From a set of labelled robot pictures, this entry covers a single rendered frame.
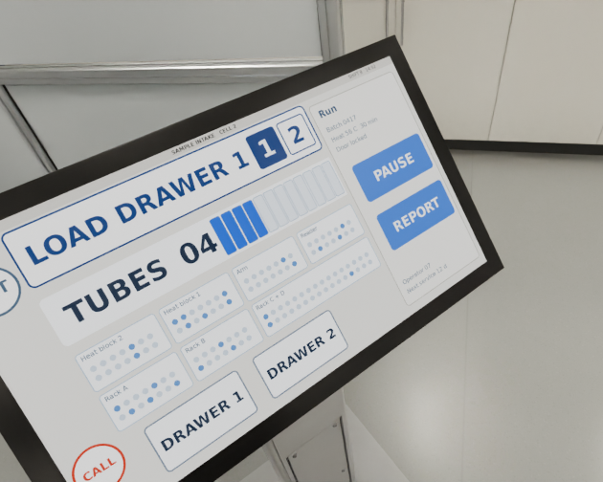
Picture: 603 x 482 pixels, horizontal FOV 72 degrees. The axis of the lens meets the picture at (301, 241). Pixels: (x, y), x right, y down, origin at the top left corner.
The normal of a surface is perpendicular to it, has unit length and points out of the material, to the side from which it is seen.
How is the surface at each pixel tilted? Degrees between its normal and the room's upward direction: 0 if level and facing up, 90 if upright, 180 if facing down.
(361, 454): 5
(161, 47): 90
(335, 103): 50
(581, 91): 90
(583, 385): 0
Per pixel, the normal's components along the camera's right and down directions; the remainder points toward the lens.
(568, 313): -0.14, -0.72
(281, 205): 0.34, -0.07
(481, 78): -0.29, 0.68
